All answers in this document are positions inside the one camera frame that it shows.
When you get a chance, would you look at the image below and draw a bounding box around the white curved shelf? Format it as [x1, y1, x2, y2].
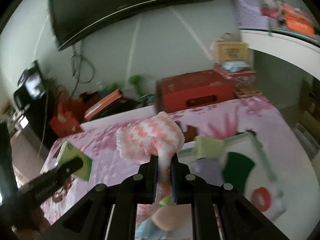
[240, 29, 320, 79]

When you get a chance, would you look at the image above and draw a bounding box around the black coffee machine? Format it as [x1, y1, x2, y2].
[13, 60, 57, 149]

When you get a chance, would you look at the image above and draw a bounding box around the red tote bag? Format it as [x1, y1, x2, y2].
[49, 99, 86, 138]

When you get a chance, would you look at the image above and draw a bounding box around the orange black box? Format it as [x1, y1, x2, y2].
[84, 89, 122, 121]

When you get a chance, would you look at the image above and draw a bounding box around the small green tissue pack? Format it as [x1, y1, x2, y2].
[55, 141, 93, 181]

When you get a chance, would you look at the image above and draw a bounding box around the pink white fuzzy cloth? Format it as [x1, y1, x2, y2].
[115, 112, 185, 198]

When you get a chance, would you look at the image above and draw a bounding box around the red cardboard box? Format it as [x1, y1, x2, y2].
[155, 70, 235, 113]

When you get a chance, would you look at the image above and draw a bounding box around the orange package on shelf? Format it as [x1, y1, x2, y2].
[282, 3, 315, 37]

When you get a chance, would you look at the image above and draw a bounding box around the black hanging cable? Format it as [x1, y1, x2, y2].
[70, 39, 97, 98]

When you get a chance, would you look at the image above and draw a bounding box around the light green cloth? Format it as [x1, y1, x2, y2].
[193, 136, 224, 159]

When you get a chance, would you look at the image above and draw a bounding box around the green scouring sponge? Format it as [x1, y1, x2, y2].
[221, 152, 256, 195]

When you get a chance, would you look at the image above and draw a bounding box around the yellow gift box with handle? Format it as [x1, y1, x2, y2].
[209, 33, 249, 64]

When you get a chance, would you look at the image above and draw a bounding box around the purple perforated organizer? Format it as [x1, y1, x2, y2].
[234, 0, 268, 30]

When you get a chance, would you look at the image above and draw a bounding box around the blue wet wipes pack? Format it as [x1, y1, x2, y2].
[221, 61, 254, 73]

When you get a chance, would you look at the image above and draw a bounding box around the beige powder puff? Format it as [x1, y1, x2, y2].
[151, 204, 191, 231]

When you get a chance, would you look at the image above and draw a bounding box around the person's left hand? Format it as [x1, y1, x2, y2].
[14, 206, 50, 240]

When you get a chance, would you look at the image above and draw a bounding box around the red tape roll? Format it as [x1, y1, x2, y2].
[251, 187, 271, 212]

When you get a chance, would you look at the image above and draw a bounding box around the mint green tray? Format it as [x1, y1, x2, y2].
[134, 132, 288, 240]

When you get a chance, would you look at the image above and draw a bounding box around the blue face mask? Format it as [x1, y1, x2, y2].
[135, 218, 169, 240]

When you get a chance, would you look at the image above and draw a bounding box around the green dumbbell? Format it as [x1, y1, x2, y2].
[129, 75, 155, 107]

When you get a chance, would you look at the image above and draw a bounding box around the red patterned tin box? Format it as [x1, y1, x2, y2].
[213, 63, 262, 98]

